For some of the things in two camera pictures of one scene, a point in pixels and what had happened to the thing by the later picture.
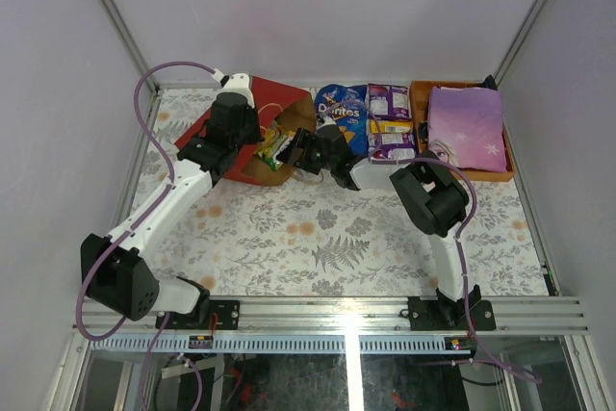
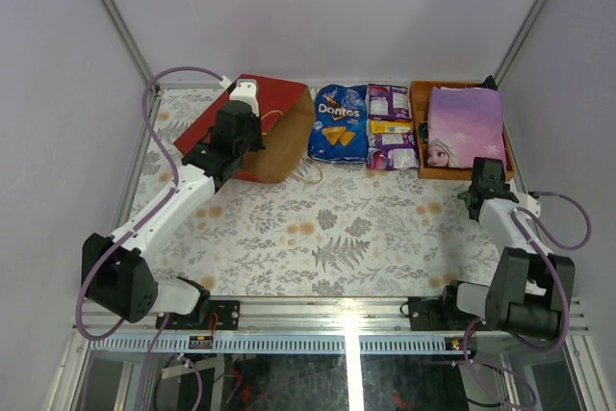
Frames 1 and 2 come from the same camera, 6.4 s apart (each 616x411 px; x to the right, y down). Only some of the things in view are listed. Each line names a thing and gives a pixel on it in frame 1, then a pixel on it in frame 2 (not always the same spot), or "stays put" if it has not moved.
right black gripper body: [314, 160] to [505, 188]
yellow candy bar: [379, 126] stays put
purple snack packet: [389, 102] stays put
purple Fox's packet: [394, 144] stays put
